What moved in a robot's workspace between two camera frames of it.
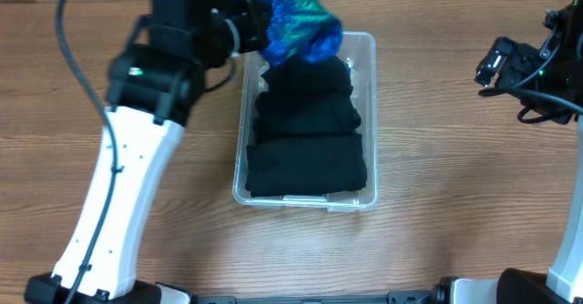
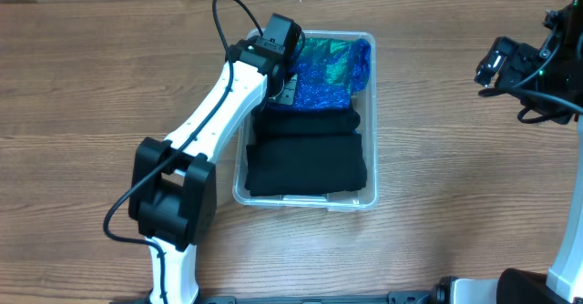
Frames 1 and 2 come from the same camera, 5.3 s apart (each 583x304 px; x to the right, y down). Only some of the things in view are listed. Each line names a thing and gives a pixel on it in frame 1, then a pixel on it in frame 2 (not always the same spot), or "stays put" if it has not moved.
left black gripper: x=254 y=26 -> x=277 y=87
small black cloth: x=291 y=113 stays put
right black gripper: x=502 y=63 stays put
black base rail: x=409 y=298 stays put
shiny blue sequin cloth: x=298 y=25 -> x=328 y=70
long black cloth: x=305 y=164 stays put
